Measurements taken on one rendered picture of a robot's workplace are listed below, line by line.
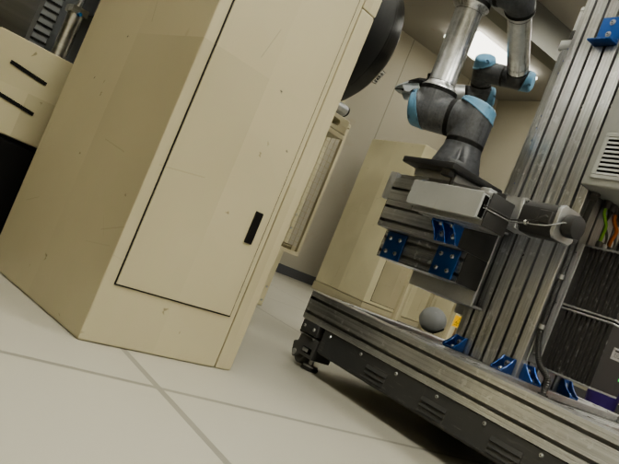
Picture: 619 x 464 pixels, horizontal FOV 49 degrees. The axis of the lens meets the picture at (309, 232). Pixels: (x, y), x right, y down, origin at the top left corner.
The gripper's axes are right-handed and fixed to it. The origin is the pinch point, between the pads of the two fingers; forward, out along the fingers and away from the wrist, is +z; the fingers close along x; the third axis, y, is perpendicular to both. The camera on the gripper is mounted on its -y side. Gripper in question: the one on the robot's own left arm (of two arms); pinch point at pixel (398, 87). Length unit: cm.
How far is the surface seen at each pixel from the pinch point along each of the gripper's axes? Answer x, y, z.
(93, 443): -62, 186, 27
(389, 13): -24.1, -10.6, 5.9
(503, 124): 452, -645, -137
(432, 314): 255, -104, -35
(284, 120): -53, 101, 21
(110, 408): -52, 176, 32
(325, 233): 494, -418, 95
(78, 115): -49, 101, 71
